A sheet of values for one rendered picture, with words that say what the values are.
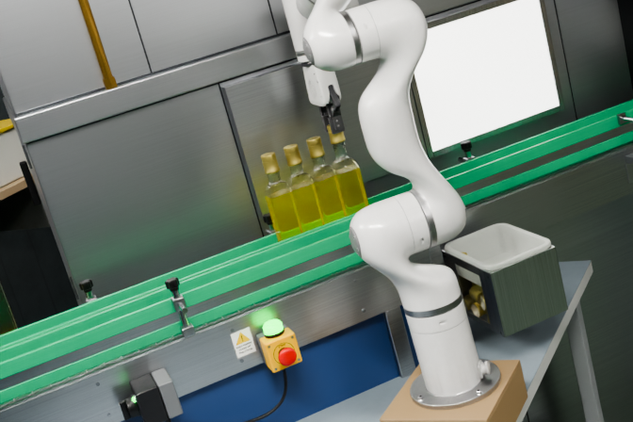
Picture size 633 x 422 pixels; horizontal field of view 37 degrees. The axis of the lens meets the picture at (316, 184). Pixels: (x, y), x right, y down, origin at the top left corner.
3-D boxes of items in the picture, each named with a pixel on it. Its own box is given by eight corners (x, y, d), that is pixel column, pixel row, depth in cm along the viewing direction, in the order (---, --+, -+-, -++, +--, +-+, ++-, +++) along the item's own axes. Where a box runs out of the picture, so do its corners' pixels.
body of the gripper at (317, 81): (293, 59, 218) (305, 105, 221) (308, 61, 209) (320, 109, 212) (322, 50, 221) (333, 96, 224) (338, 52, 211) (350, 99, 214)
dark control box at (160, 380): (176, 400, 200) (164, 366, 198) (185, 415, 193) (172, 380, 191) (139, 416, 198) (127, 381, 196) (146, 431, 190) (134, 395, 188)
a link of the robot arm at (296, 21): (329, 40, 219) (291, 50, 218) (315, -16, 216) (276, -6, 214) (338, 41, 211) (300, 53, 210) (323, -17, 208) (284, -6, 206)
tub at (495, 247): (508, 253, 229) (501, 220, 227) (562, 276, 208) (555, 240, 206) (446, 278, 224) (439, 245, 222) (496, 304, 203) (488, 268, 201)
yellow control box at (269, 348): (293, 352, 208) (284, 322, 206) (304, 364, 201) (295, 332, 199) (264, 365, 206) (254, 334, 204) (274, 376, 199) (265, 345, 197)
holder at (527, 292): (503, 278, 236) (490, 221, 232) (568, 309, 210) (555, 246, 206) (445, 302, 231) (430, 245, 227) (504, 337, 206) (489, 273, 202)
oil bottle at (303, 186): (327, 250, 227) (304, 168, 222) (335, 255, 222) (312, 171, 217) (306, 258, 226) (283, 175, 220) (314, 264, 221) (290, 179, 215)
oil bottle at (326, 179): (348, 241, 229) (327, 159, 223) (357, 247, 224) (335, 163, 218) (328, 250, 227) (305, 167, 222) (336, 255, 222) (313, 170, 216)
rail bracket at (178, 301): (197, 331, 201) (178, 274, 198) (204, 341, 194) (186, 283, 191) (179, 337, 200) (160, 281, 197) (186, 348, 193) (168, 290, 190)
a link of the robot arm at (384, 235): (472, 302, 184) (442, 189, 178) (385, 335, 180) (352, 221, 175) (448, 285, 195) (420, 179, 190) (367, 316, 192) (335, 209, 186)
